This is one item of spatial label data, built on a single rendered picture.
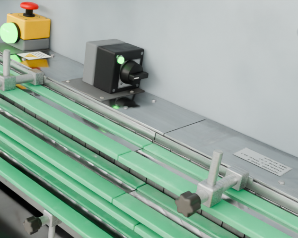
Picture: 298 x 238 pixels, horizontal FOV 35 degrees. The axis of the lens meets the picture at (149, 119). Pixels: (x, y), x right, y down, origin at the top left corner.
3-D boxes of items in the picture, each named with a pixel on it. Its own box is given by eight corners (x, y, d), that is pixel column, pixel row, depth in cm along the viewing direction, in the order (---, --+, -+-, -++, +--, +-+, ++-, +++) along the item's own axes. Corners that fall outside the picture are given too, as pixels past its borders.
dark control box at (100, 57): (112, 75, 98) (81, 81, 92) (117, 38, 95) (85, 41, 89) (141, 88, 94) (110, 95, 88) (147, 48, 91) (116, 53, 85)
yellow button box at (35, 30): (32, 41, 114) (5, 43, 109) (34, 9, 111) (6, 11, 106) (50, 48, 110) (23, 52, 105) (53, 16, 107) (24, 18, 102)
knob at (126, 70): (135, 81, 92) (147, 87, 90) (118, 84, 88) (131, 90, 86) (137, 58, 90) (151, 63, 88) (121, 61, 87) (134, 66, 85)
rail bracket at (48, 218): (76, 221, 95) (19, 247, 86) (79, 191, 93) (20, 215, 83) (90, 230, 93) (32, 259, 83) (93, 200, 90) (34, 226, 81)
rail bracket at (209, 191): (227, 177, 69) (168, 208, 59) (238, 131, 66) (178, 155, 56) (251, 189, 66) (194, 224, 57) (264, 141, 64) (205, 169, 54)
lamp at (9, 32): (8, 39, 108) (-4, 40, 106) (9, 20, 106) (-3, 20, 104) (20, 45, 105) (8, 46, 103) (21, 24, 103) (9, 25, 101)
